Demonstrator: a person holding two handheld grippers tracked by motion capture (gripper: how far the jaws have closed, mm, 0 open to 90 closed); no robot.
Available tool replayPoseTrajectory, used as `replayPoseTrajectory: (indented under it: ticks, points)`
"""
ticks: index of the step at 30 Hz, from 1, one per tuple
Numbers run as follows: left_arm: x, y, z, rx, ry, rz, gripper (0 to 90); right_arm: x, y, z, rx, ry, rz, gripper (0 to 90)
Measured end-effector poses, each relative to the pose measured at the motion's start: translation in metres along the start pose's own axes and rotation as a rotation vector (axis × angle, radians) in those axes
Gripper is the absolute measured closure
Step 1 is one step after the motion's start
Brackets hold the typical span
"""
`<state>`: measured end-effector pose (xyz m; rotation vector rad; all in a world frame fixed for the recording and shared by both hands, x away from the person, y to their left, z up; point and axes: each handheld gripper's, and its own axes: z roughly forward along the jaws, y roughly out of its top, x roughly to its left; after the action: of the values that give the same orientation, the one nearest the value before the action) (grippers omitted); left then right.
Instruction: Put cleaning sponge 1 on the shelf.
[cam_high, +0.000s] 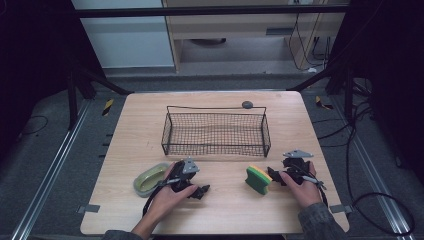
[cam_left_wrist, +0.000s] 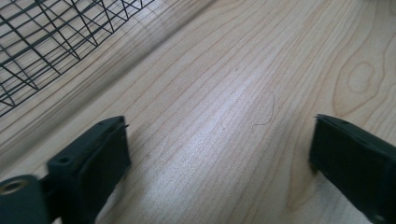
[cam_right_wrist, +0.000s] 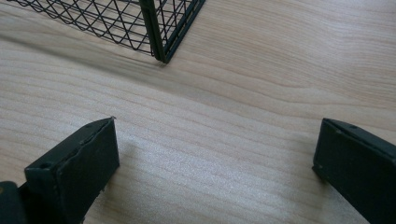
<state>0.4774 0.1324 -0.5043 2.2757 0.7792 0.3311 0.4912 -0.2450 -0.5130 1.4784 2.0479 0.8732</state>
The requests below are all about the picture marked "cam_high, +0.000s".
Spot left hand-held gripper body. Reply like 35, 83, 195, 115
169, 156, 201, 193

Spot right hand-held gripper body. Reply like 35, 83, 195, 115
282, 149, 314, 185

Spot yellow and green sponge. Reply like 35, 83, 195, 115
244, 164, 273, 196

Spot green soap dish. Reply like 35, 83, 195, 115
133, 162, 171, 198

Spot black wire mesh basket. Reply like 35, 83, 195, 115
161, 105, 272, 158

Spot person's right hand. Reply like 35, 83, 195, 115
281, 162, 323, 209

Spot person's left hand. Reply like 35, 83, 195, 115
146, 162, 199, 228

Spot grey tape piece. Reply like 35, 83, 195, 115
77, 203, 101, 214
329, 204, 354, 215

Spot yellow and black floor tape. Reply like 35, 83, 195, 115
314, 95, 334, 111
101, 98, 115, 117

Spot black metal stand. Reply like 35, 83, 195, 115
286, 61, 355, 122
65, 64, 134, 131

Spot white cabinet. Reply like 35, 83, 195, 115
71, 0, 176, 70

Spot right hand-held gripper cable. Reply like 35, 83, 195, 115
293, 163, 330, 208

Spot hand-held gripper cable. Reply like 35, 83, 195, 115
293, 163, 330, 208
142, 178, 182, 217

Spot left hand-held gripper cable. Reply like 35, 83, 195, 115
142, 178, 182, 217

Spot metal floor rail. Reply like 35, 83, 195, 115
329, 96, 417, 240
9, 99, 92, 240

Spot thick black looped floor cable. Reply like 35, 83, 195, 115
344, 99, 416, 236

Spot black hanging desk cables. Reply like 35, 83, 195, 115
288, 13, 332, 72

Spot thin black floor cable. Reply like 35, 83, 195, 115
20, 114, 50, 136

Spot black horizontal frame bar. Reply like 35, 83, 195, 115
74, 4, 349, 19

